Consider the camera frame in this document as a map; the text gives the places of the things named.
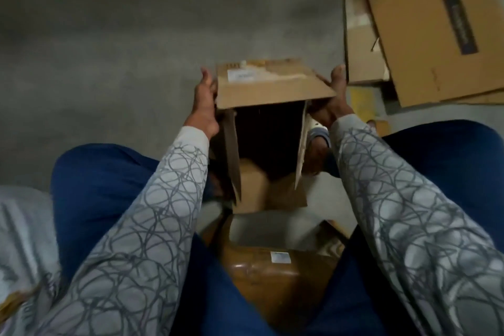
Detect person's right hand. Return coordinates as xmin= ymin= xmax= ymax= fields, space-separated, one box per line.
xmin=309 ymin=65 xmax=357 ymax=128

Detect person's left hand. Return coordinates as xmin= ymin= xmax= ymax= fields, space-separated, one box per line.
xmin=183 ymin=68 xmax=222 ymax=141

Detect small brown cardboard box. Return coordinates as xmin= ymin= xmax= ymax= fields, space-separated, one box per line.
xmin=208 ymin=58 xmax=338 ymax=215

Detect person's left forearm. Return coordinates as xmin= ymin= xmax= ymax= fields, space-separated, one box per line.
xmin=35 ymin=125 xmax=211 ymax=336

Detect person's right forearm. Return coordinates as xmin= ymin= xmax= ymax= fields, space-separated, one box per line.
xmin=329 ymin=113 xmax=504 ymax=336

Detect large flat black-label cardboard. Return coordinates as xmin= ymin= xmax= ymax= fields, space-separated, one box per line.
xmin=354 ymin=0 xmax=504 ymax=108

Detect person's blue trousers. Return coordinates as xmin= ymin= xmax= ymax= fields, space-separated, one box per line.
xmin=51 ymin=119 xmax=504 ymax=336

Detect brown plastic-wrapped stool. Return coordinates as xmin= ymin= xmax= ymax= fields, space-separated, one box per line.
xmin=206 ymin=212 xmax=349 ymax=333

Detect white woven sack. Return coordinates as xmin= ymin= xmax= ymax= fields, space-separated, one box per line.
xmin=0 ymin=184 xmax=62 ymax=333

